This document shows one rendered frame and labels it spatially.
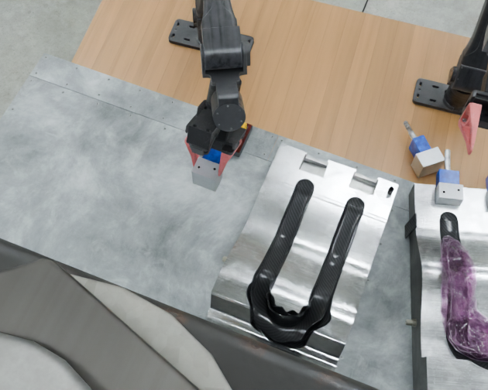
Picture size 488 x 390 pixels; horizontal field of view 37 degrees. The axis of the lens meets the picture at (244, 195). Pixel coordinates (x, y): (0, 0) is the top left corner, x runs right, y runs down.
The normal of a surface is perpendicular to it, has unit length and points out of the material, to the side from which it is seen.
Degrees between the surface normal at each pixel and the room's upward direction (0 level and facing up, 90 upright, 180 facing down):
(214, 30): 14
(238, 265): 20
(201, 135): 61
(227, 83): 25
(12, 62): 0
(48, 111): 0
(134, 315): 0
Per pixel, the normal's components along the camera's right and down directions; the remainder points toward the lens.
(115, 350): 0.02, -0.45
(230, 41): 0.04, -0.22
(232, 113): 0.11, 0.61
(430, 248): 0.06, -0.82
